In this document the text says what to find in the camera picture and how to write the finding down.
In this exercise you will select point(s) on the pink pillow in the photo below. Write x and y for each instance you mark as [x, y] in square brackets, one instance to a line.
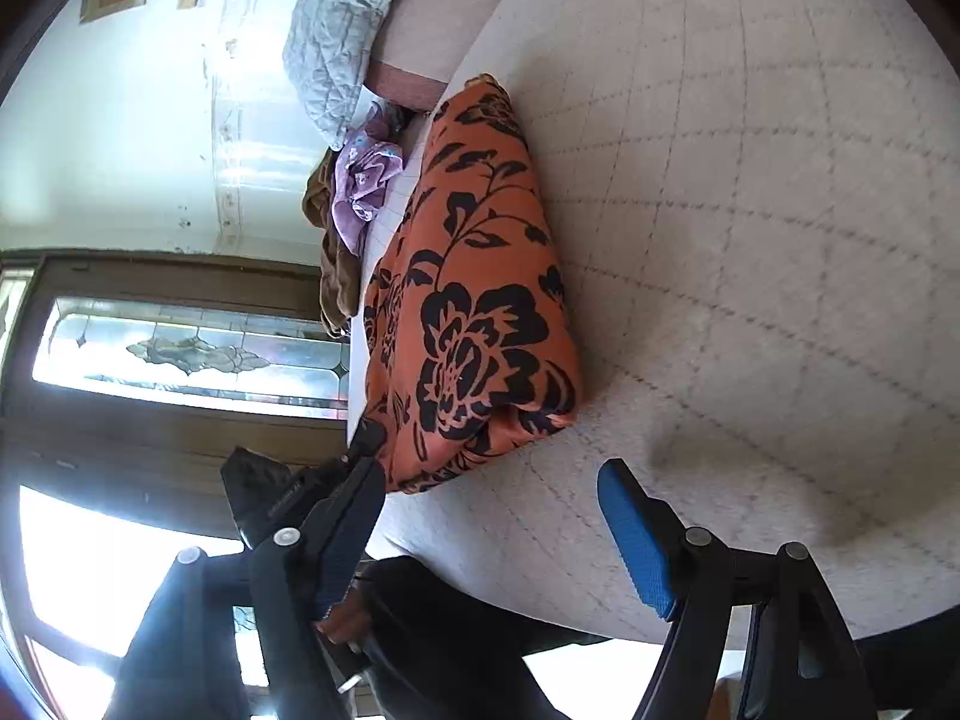
[420, 52]

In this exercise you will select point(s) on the orange black floral garment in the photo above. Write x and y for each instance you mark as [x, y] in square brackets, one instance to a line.
[472, 277]

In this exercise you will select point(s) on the purple printed cloth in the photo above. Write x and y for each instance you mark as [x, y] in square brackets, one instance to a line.
[364, 180]

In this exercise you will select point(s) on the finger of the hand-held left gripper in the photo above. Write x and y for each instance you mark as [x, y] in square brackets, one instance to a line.
[366, 441]

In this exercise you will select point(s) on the brown cloth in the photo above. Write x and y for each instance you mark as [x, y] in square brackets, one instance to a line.
[334, 270]

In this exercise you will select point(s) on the grey quilted blanket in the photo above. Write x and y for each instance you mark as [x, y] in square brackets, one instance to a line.
[345, 22]

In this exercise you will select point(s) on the pale pink quilted bedspread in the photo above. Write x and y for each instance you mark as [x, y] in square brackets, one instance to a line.
[750, 240]

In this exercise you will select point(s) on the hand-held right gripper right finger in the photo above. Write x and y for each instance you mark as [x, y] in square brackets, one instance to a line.
[637, 540]

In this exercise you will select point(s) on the wooden door with stained glass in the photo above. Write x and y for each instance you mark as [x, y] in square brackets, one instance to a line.
[150, 427]

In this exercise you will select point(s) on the person's left hand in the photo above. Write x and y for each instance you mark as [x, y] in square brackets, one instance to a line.
[346, 619]

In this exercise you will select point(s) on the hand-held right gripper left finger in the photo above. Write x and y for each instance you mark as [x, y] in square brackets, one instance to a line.
[337, 547]

